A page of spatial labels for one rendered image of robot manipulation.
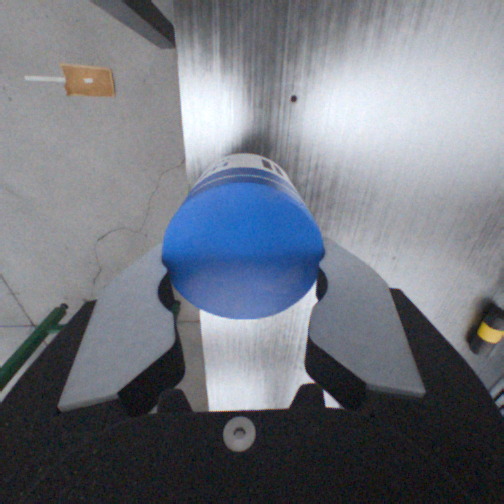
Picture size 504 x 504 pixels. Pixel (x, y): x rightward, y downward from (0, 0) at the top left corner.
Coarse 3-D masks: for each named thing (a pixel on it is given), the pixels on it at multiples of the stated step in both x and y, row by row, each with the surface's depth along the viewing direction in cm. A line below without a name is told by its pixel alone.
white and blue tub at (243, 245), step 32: (224, 160) 14; (256, 160) 13; (192, 192) 10; (224, 192) 9; (256, 192) 9; (288, 192) 10; (192, 224) 10; (224, 224) 10; (256, 224) 10; (288, 224) 10; (192, 256) 11; (224, 256) 11; (256, 256) 11; (288, 256) 11; (320, 256) 11; (192, 288) 11; (224, 288) 12; (256, 288) 12; (288, 288) 12
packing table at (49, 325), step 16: (64, 304) 143; (176, 304) 140; (48, 320) 132; (176, 320) 135; (32, 336) 122; (16, 352) 114; (32, 352) 119; (0, 368) 107; (16, 368) 110; (0, 384) 102
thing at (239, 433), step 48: (144, 432) 5; (192, 432) 5; (240, 432) 5; (288, 432) 4; (336, 432) 4; (384, 432) 4; (48, 480) 4; (96, 480) 4; (144, 480) 4; (192, 480) 4; (240, 480) 4; (288, 480) 4; (336, 480) 4; (384, 480) 4; (432, 480) 4
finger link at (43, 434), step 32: (64, 352) 7; (32, 384) 6; (64, 384) 6; (0, 416) 5; (32, 416) 5; (64, 416) 5; (96, 416) 5; (0, 448) 5; (32, 448) 5; (64, 448) 5; (0, 480) 4; (32, 480) 4
